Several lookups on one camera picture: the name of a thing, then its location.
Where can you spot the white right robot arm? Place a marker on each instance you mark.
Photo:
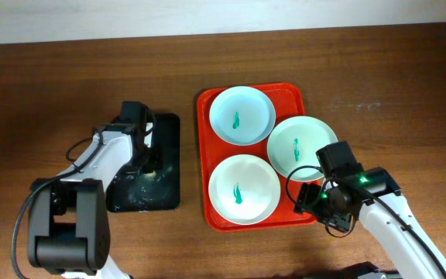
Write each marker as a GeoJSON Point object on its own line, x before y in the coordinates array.
{"type": "Point", "coordinates": [351, 195]}

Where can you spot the white plate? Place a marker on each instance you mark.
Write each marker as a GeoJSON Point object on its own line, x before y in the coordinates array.
{"type": "Point", "coordinates": [244, 189]}

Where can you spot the light green plate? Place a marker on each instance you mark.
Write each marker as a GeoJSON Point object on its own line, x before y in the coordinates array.
{"type": "Point", "coordinates": [294, 142]}

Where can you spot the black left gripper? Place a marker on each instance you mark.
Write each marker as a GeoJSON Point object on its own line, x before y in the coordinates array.
{"type": "Point", "coordinates": [133, 167]}

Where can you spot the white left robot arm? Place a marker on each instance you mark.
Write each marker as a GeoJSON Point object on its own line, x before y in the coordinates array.
{"type": "Point", "coordinates": [68, 230]}

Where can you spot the light blue plate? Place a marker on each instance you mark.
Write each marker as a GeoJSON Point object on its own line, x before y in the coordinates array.
{"type": "Point", "coordinates": [242, 115]}

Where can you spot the black rectangular tray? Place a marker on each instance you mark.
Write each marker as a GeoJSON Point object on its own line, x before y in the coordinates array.
{"type": "Point", "coordinates": [156, 185]}

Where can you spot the red plastic tray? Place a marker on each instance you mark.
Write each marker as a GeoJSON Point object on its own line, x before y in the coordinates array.
{"type": "Point", "coordinates": [287, 100]}

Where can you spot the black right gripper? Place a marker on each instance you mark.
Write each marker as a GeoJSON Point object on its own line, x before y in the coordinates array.
{"type": "Point", "coordinates": [307, 201]}

